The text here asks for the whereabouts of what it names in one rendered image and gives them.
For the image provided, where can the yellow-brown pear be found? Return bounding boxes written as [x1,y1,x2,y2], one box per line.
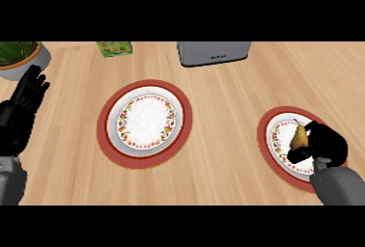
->
[290,119,310,151]

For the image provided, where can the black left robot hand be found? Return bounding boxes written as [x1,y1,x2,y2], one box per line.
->
[0,64,52,158]

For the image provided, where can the red-rimmed floral plate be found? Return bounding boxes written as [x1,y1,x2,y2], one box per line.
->
[258,105,349,194]
[97,79,194,170]

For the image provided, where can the green patterned carton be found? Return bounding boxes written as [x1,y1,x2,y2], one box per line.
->
[97,41,137,59]

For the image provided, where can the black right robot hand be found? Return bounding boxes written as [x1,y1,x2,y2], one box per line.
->
[287,120,349,168]

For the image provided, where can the grey toaster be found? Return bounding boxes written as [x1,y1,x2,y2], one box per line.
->
[178,41,255,69]

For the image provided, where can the potted green plant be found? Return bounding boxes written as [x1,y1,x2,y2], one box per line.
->
[0,41,54,82]

